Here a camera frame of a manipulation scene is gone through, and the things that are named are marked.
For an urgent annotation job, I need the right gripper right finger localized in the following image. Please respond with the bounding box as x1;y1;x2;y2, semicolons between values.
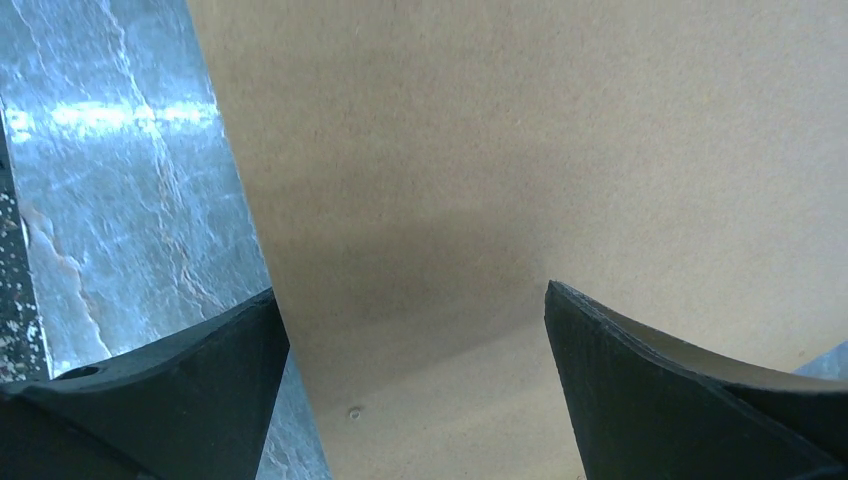
544;281;847;479

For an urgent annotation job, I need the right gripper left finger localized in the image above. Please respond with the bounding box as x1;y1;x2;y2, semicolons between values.
1;290;289;479

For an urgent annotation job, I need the brown backing board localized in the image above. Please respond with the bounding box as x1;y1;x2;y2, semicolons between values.
189;1;847;479

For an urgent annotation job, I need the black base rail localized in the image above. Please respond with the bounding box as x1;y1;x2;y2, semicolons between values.
1;133;50;383

